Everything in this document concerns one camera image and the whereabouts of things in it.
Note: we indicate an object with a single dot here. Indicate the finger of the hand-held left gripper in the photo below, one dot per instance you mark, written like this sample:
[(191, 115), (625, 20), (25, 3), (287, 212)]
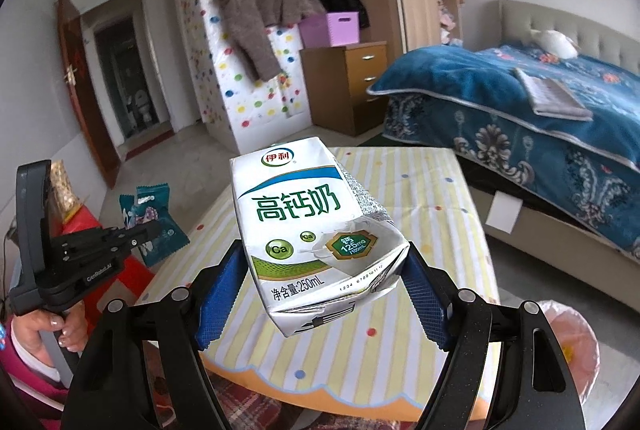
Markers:
[(132, 230), (127, 246)]

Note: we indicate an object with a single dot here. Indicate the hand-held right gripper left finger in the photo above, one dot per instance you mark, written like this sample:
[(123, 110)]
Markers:
[(220, 305)]

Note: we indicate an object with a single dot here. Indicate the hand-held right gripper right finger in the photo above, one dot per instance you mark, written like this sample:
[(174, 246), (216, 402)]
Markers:
[(425, 300)]

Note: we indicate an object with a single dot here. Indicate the small teal snack packet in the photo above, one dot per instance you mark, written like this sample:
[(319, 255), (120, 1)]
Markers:
[(127, 207)]

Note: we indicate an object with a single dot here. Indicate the large teal snack packet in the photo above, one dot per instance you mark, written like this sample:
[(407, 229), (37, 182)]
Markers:
[(167, 235)]

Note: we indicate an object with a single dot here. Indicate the white green milk carton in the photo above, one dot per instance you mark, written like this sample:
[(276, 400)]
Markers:
[(305, 230)]

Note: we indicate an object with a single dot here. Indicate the trash bin with pink bag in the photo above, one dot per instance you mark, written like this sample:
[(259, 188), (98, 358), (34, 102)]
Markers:
[(575, 340)]

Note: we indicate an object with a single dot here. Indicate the person's left forearm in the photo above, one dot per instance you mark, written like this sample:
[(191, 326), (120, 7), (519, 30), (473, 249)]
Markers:
[(25, 390)]

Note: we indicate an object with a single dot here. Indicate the person's left hand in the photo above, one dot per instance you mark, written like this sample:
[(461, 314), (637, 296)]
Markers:
[(35, 327)]

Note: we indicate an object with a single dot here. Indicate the red plastic stool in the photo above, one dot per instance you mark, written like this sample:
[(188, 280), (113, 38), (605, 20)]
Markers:
[(132, 272)]

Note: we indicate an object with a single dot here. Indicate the clear bag of yellow snacks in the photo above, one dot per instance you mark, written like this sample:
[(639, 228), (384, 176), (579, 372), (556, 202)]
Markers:
[(64, 192)]

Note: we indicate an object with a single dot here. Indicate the striped dotted tablecloth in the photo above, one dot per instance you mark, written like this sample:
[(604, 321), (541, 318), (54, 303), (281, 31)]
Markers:
[(425, 190)]

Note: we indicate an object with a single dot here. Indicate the white paper tag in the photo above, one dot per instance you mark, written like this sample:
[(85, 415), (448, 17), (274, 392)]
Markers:
[(502, 212)]

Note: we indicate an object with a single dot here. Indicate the white toilet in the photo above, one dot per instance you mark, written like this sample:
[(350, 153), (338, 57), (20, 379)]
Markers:
[(143, 108)]

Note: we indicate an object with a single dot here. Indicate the brown wooden door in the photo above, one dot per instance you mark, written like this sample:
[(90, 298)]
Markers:
[(82, 90)]

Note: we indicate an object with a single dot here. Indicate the white board with coloured dots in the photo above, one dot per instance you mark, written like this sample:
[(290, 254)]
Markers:
[(250, 105)]

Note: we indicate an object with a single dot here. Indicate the blue floral blanket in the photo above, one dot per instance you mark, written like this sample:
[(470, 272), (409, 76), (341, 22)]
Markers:
[(475, 90)]

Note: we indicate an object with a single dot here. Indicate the wooden drawer cabinet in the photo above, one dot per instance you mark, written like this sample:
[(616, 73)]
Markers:
[(350, 85)]

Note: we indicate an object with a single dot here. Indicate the folded grey cloth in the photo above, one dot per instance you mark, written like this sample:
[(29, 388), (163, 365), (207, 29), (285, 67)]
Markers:
[(550, 95)]

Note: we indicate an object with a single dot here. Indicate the pink storage box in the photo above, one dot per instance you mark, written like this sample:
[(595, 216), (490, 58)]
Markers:
[(332, 30)]

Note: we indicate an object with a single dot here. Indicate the beige upholstered bed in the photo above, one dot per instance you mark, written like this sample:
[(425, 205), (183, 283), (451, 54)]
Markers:
[(575, 18)]

